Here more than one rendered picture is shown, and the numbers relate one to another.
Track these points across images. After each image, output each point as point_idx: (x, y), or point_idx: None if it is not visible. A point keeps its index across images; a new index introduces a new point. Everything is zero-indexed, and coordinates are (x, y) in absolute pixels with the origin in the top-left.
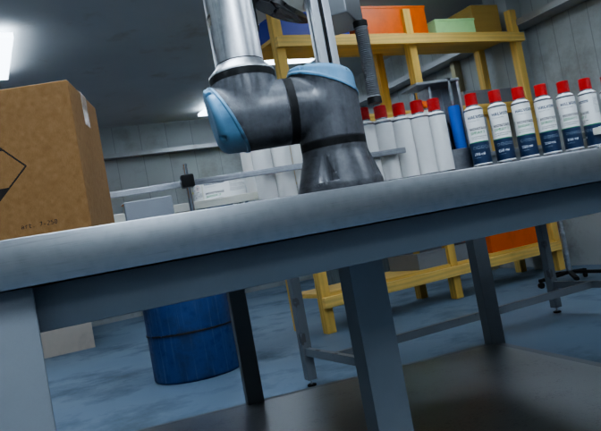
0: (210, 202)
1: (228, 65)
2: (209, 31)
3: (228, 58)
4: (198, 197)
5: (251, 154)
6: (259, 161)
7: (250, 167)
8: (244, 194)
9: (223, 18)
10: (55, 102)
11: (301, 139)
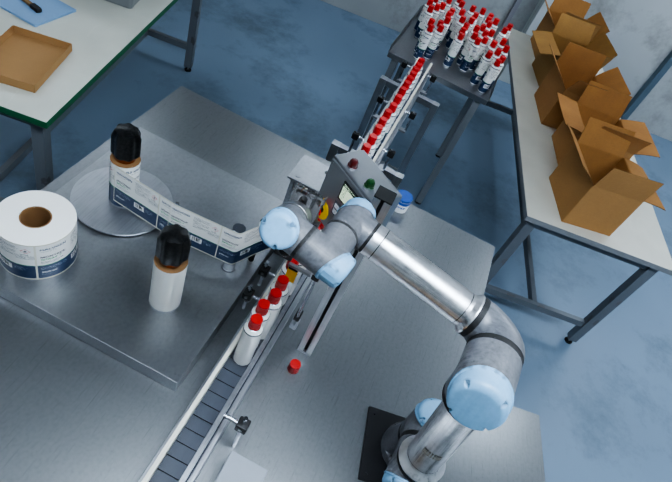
0: (207, 389)
1: (438, 478)
2: (432, 460)
3: (436, 471)
4: (25, 258)
5: (248, 342)
6: (254, 346)
7: (174, 287)
8: (224, 362)
9: (449, 457)
10: None
11: None
